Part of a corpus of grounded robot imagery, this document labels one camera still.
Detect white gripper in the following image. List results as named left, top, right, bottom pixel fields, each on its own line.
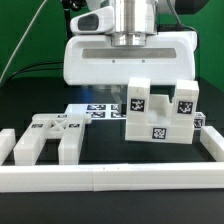
left=63, top=31, right=197, bottom=115

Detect white chair seat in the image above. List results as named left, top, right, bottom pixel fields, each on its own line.
left=125, top=94, right=194, bottom=144

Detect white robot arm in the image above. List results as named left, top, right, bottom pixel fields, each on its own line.
left=63, top=0, right=208, bottom=86

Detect white tag base sheet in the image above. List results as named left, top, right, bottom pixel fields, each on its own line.
left=65, top=104, right=126, bottom=120

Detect right white tagged cube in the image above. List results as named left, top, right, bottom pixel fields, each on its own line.
left=194, top=112, right=206, bottom=130

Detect white chair back frame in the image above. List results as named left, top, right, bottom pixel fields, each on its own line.
left=13, top=113, right=92, bottom=166

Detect black cables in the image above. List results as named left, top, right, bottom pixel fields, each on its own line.
left=4, top=59, right=65, bottom=85

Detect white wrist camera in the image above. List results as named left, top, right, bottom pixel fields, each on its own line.
left=70, top=6, right=115, bottom=35

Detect black camera stand pole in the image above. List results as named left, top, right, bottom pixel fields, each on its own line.
left=60, top=0, right=87, bottom=39

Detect white U-shaped obstacle frame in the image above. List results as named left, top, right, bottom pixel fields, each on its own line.
left=0, top=126, right=224, bottom=192

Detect grey white cable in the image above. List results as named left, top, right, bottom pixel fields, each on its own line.
left=0, top=0, right=50, bottom=88

